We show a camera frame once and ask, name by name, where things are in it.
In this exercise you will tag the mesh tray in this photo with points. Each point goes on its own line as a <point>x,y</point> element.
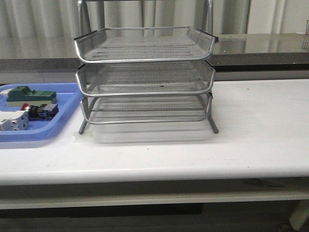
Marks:
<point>145,78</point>
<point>135,109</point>
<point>144,45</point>

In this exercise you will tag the red push button switch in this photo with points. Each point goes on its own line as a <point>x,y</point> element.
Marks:
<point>44,111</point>

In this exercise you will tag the grey stone counter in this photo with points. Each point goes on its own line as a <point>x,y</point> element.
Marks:
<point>235,57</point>

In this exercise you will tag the blue plastic tray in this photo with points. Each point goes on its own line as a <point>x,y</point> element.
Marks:
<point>68,98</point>

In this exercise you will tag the green terminal block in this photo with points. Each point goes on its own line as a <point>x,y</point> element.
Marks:
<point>23,94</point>

